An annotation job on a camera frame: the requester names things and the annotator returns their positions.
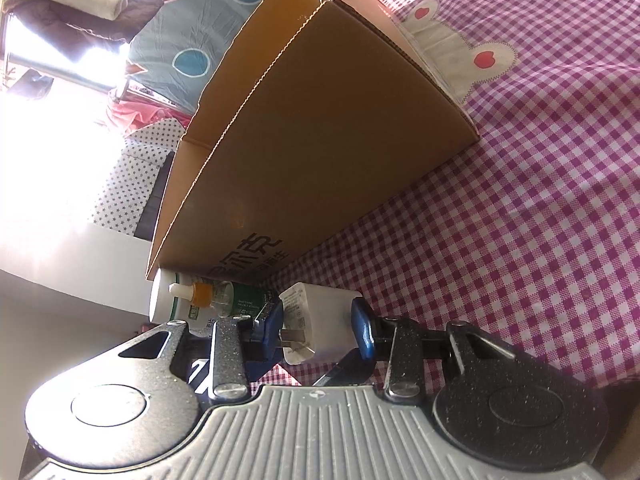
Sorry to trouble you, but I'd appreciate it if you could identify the pink hanging garment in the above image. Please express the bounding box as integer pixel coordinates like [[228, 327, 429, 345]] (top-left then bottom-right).
[[107, 100, 194, 137]]

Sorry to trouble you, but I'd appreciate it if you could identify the green dropper bottle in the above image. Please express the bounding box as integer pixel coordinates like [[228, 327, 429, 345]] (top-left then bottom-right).
[[169, 281, 236, 319]]

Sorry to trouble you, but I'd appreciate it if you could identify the dark cabinet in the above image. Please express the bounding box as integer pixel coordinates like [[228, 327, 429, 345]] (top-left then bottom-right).
[[134, 159, 169, 242]]

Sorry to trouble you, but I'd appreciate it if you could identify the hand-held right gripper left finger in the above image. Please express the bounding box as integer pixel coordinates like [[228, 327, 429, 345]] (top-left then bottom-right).
[[117, 303, 286, 404]]

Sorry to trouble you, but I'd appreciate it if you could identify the purple checkered tablecloth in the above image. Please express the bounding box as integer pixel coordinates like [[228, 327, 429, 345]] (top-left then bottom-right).
[[252, 0, 640, 411]]

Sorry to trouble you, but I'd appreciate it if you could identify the black hanging garment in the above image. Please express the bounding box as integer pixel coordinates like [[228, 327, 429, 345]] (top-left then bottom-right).
[[10, 72, 54, 99]]

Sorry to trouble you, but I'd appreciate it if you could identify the dark maroon hanging garment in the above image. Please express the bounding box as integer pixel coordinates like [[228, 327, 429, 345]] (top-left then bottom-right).
[[2, 0, 166, 47]]

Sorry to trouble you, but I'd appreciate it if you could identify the white charger plug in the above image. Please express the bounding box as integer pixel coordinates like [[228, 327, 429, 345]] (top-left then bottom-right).
[[277, 281, 364, 366]]

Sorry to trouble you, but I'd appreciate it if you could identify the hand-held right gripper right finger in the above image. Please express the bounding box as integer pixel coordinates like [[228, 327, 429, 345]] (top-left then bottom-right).
[[350, 298, 524, 404]]

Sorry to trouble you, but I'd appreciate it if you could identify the brown cardboard box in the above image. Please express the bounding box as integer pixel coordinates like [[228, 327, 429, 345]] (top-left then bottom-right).
[[145, 0, 482, 284]]

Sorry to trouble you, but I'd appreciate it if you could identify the white star-patterned cloth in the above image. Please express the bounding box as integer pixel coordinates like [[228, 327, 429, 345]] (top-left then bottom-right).
[[90, 117, 189, 237]]

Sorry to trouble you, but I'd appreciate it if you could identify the white bottle with green label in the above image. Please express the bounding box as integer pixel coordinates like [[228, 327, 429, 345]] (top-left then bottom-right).
[[149, 268, 281, 337]]

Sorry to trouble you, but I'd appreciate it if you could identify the blue quilt with circles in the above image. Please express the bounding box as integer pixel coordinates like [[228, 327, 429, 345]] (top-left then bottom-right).
[[127, 0, 296, 126]]

